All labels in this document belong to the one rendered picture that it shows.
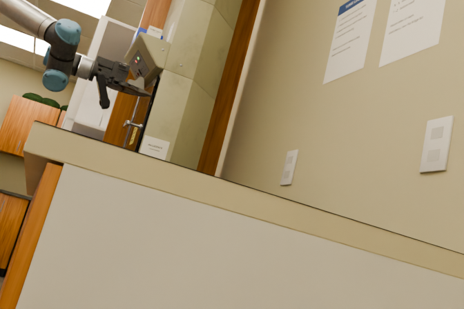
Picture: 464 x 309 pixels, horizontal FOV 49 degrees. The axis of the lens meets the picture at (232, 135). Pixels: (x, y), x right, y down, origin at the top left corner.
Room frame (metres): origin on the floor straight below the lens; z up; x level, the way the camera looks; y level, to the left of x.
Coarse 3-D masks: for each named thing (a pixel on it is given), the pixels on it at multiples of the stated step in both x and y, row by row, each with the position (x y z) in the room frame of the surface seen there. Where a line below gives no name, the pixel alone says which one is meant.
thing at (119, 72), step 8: (96, 64) 1.63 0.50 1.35; (104, 64) 1.65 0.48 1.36; (112, 64) 1.66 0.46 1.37; (120, 64) 1.66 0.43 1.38; (96, 72) 1.65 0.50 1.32; (104, 72) 1.65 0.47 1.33; (112, 72) 1.64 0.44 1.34; (120, 72) 1.66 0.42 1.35; (128, 72) 1.67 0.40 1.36; (88, 80) 1.66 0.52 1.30; (112, 80) 1.65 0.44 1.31; (120, 80) 1.65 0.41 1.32; (112, 88) 1.71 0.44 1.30; (120, 88) 1.68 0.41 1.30
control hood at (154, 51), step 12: (144, 36) 1.65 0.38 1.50; (132, 48) 1.80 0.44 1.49; (144, 48) 1.69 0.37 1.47; (156, 48) 1.67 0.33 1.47; (168, 48) 1.68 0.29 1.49; (144, 60) 1.75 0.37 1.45; (156, 60) 1.67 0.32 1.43; (132, 72) 1.95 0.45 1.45; (156, 72) 1.75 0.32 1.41; (144, 84) 1.93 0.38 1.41
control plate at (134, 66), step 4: (136, 52) 1.78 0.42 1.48; (136, 56) 1.80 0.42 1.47; (140, 56) 1.76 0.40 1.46; (132, 60) 1.87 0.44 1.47; (136, 60) 1.83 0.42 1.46; (140, 60) 1.79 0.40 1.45; (132, 64) 1.89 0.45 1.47; (136, 64) 1.85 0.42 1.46; (140, 64) 1.81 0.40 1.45; (144, 64) 1.77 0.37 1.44; (132, 68) 1.92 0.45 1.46; (136, 68) 1.88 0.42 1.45; (140, 68) 1.84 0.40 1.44; (144, 68) 1.80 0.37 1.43; (136, 72) 1.90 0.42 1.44; (144, 72) 1.82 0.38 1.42; (136, 76) 1.93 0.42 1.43; (140, 76) 1.88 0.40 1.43; (144, 76) 1.84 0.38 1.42
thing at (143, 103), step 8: (152, 80) 1.77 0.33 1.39; (144, 88) 1.90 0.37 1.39; (152, 88) 1.72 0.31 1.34; (152, 96) 1.69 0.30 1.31; (144, 104) 1.78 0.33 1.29; (136, 112) 1.92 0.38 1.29; (144, 112) 1.72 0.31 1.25; (136, 120) 1.86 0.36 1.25; (144, 120) 1.69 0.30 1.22; (128, 136) 1.93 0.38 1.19; (136, 136) 1.75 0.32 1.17; (128, 144) 1.87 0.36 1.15; (136, 144) 1.69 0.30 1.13
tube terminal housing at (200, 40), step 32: (192, 0) 1.69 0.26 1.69; (192, 32) 1.70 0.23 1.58; (224, 32) 1.84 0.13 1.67; (192, 64) 1.71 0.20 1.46; (224, 64) 1.90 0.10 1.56; (160, 96) 1.69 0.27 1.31; (192, 96) 1.74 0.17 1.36; (160, 128) 1.70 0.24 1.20; (192, 128) 1.80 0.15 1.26; (192, 160) 1.85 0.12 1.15
